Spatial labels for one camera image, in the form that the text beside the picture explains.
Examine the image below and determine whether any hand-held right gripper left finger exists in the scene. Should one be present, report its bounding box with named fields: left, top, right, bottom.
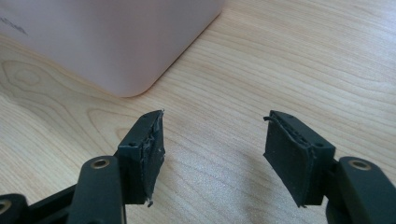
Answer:
left=116, top=109, right=166, bottom=208

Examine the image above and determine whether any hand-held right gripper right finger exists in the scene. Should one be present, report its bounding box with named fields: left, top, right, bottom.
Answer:
left=262, top=109, right=337, bottom=208

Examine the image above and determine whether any pale pink plastic container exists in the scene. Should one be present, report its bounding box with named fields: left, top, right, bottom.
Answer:
left=0, top=0, right=227, bottom=98

